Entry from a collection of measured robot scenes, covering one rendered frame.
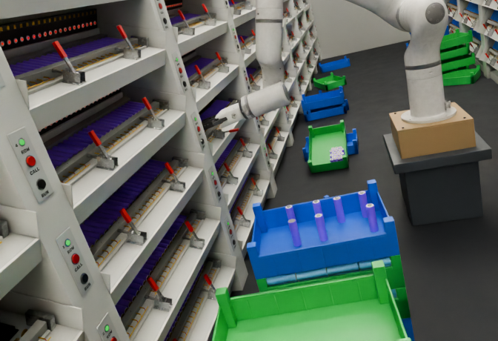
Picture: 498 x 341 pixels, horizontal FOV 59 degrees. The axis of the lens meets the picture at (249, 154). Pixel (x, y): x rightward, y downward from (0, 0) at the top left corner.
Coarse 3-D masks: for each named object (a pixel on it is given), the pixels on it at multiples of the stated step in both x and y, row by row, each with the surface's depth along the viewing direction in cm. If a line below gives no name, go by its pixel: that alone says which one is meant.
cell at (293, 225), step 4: (288, 220) 100; (292, 220) 99; (288, 224) 99; (292, 224) 98; (296, 224) 99; (292, 228) 99; (296, 228) 99; (292, 232) 99; (296, 232) 99; (292, 236) 100; (296, 236) 100; (296, 240) 100; (300, 240) 100; (296, 244) 100; (300, 244) 100
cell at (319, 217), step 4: (316, 216) 98; (320, 216) 98; (316, 220) 98; (320, 220) 98; (316, 224) 99; (320, 224) 98; (324, 224) 99; (320, 228) 99; (324, 228) 99; (320, 232) 99; (324, 232) 99; (320, 236) 100; (324, 236) 100; (320, 240) 100; (324, 240) 100
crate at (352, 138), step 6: (354, 132) 260; (306, 138) 267; (348, 138) 263; (354, 138) 261; (306, 144) 265; (348, 144) 261; (354, 144) 244; (306, 150) 252; (348, 150) 246; (354, 150) 245; (306, 156) 253
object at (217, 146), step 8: (216, 96) 207; (224, 96) 206; (232, 96) 205; (240, 96) 204; (240, 120) 189; (224, 128) 176; (232, 128) 177; (232, 136) 178; (208, 144) 149; (216, 144) 161; (224, 144) 165; (216, 152) 156; (216, 160) 158
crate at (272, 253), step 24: (264, 216) 110; (312, 216) 110; (336, 216) 109; (360, 216) 106; (384, 216) 99; (264, 240) 107; (288, 240) 104; (312, 240) 102; (336, 240) 99; (360, 240) 89; (384, 240) 88; (264, 264) 92; (288, 264) 92; (312, 264) 92; (336, 264) 91
